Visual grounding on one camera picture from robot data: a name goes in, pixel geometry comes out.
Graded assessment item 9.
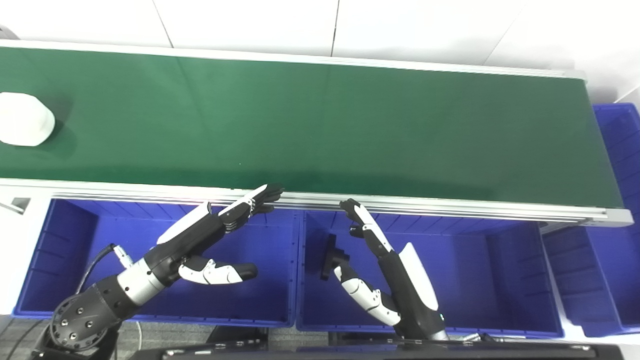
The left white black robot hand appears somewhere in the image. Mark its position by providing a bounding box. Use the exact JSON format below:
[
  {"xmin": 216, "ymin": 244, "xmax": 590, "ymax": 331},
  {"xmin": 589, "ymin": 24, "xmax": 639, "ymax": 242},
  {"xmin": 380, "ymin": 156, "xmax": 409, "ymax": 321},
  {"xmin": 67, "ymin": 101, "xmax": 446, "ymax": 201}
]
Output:
[{"xmin": 144, "ymin": 183, "xmax": 285, "ymax": 287}]

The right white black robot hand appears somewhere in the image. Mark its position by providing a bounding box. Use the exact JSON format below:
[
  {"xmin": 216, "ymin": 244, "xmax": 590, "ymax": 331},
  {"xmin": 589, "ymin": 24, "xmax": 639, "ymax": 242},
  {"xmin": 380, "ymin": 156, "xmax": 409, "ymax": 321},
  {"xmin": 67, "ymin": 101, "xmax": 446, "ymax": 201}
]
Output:
[{"xmin": 332, "ymin": 198, "xmax": 447, "ymax": 338}]

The white cylindrical plastic part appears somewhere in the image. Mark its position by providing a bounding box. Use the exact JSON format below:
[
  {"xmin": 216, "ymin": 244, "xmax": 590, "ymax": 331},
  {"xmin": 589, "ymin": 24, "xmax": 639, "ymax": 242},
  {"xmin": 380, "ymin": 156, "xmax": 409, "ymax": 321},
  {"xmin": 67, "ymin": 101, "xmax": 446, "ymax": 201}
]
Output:
[{"xmin": 0, "ymin": 92, "xmax": 56, "ymax": 147}]

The blue plastic bin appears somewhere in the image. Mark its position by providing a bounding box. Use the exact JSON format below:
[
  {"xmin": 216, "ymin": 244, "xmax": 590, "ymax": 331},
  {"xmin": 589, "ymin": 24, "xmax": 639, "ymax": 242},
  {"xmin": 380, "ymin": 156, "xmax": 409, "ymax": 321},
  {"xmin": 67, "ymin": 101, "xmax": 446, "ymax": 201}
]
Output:
[
  {"xmin": 296, "ymin": 210, "xmax": 565, "ymax": 339},
  {"xmin": 542, "ymin": 102, "xmax": 640, "ymax": 338},
  {"xmin": 12, "ymin": 198, "xmax": 302, "ymax": 328}
]

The green conveyor belt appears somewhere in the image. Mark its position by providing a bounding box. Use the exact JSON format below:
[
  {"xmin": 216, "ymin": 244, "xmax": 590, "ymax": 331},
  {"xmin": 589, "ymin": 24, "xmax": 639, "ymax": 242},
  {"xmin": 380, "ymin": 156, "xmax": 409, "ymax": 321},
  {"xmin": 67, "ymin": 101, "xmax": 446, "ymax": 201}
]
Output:
[
  {"xmin": 0, "ymin": 46, "xmax": 624, "ymax": 209},
  {"xmin": 0, "ymin": 39, "xmax": 635, "ymax": 228}
]

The black robot torso bar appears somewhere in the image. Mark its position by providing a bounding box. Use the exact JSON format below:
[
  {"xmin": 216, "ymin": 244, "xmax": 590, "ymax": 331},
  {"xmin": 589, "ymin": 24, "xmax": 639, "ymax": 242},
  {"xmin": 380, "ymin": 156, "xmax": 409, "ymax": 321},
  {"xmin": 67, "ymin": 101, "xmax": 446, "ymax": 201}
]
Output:
[{"xmin": 127, "ymin": 340, "xmax": 626, "ymax": 360}]

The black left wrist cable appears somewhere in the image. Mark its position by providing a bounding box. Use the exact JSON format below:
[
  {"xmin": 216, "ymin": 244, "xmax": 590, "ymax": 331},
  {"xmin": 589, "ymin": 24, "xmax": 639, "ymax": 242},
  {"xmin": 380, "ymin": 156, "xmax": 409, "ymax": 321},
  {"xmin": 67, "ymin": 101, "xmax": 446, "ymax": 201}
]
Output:
[{"xmin": 75, "ymin": 243, "xmax": 134, "ymax": 296}]

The silver metal bracket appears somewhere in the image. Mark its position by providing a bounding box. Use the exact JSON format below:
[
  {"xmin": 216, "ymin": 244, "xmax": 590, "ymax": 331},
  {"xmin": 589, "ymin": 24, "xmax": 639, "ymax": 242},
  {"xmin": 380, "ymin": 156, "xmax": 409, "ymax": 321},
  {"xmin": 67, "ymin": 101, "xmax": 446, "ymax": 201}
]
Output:
[{"xmin": 0, "ymin": 197, "xmax": 32, "ymax": 216}]

